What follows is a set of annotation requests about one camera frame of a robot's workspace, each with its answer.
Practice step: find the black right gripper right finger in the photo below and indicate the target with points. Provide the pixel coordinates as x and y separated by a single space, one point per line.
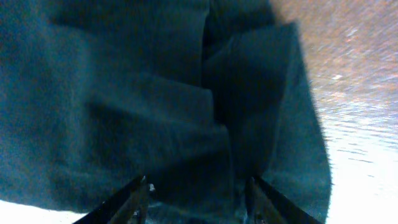
266 205

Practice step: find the dark green t-shirt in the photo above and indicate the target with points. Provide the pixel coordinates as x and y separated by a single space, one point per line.
198 96

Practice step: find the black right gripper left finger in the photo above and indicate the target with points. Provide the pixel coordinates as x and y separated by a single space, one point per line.
128 205

